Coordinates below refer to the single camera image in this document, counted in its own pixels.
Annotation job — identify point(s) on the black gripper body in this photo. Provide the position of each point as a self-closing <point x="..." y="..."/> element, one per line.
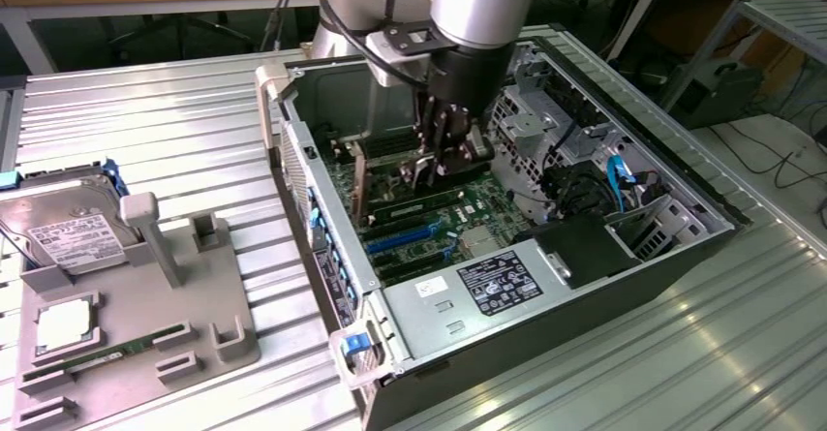
<point x="471" y="77"/>

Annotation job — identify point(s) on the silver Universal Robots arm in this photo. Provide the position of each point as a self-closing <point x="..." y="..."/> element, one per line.
<point x="485" y="5"/>

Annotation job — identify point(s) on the green motherboard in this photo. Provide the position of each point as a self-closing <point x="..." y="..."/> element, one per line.
<point x="478" y="203"/>

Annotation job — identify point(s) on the silver metal drive cage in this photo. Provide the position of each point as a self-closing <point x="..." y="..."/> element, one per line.
<point x="530" y="126"/>

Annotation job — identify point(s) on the silver chipset heat sink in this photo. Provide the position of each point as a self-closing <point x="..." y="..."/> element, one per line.
<point x="485" y="241"/>

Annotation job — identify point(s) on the blue expansion slot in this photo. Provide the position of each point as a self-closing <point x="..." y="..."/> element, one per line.
<point x="400" y="238"/>

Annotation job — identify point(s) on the black plastic fan shroud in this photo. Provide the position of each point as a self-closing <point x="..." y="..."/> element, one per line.
<point x="582" y="247"/>

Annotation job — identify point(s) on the grey power supply unit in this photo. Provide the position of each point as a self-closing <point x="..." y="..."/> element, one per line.
<point x="452" y="305"/>

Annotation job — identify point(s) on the black open PC case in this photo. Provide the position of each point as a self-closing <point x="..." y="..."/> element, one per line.
<point x="582" y="315"/>

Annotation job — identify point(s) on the black equipment box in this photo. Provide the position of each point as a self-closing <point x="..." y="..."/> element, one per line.
<point x="717" y="97"/>

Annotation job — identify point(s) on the blue power supply latch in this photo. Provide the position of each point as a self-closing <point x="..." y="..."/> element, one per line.
<point x="355" y="344"/>

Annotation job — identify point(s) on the black stand legs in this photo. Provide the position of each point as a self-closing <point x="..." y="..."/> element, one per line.
<point x="180" y="34"/>

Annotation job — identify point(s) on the metal slat side table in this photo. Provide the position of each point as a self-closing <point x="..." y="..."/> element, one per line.
<point x="789" y="19"/>

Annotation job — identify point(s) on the grey plastic parts rack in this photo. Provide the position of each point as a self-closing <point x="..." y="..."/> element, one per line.
<point x="123" y="281"/>

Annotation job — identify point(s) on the hard disk with blue caddy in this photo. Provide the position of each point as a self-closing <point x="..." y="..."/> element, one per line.
<point x="71" y="237"/>

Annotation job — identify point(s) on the green RAM stick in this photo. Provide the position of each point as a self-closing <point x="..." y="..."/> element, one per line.
<point x="110" y="353"/>

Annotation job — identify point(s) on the silver CPU chip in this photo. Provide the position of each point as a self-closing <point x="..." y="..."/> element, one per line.
<point x="62" y="324"/>

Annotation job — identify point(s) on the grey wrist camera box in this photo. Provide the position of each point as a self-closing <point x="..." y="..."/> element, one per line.
<point x="400" y="58"/>

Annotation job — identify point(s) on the aluminium profile post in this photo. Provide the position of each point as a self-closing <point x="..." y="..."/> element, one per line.
<point x="12" y="126"/>

